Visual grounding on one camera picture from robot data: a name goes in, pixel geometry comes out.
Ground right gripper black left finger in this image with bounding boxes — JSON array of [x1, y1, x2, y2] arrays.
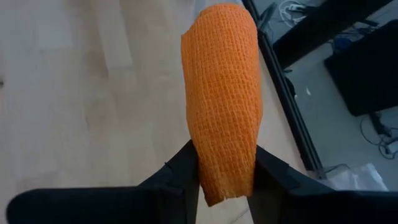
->
[[137, 139, 200, 190]]

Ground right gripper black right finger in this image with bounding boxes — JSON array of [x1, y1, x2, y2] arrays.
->
[[248, 144, 336, 196]]

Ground orange sponge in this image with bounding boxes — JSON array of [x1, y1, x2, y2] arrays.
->
[[180, 2, 264, 208]]

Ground clear plastic zip bag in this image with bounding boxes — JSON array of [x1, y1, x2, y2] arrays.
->
[[325, 162, 389, 192]]

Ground black box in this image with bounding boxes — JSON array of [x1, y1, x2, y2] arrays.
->
[[323, 19, 398, 117]]

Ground black metal table frame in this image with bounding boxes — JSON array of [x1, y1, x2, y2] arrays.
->
[[241, 0, 326, 180]]

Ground black coiled cable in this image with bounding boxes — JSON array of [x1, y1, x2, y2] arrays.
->
[[359, 111, 398, 161]]

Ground white power strip cables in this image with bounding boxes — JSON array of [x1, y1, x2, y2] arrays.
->
[[277, 0, 308, 25]]

